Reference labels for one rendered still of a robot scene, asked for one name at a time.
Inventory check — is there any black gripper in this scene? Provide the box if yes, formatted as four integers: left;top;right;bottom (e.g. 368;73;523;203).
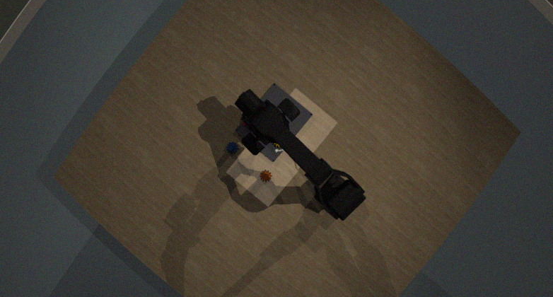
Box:
242;98;300;155

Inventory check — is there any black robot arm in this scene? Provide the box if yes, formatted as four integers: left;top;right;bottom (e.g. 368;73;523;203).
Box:
235;89;366;221

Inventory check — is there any dark blue gear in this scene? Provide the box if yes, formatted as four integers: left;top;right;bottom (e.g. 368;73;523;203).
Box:
226;141;238;154

